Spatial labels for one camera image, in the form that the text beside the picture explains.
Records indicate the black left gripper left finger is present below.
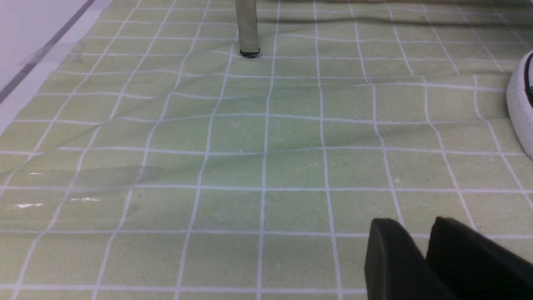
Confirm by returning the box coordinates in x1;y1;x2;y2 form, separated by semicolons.
365;218;454;300

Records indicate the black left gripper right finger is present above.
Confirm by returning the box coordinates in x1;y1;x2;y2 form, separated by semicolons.
425;217;533;300

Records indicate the metal shoe rack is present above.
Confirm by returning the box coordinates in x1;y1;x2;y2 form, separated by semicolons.
235;0;260;59

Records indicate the black canvas sneaker left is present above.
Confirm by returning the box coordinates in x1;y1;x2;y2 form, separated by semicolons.
506;51;533;158

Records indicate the green checkered tablecloth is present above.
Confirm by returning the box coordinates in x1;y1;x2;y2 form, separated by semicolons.
1;0;532;300

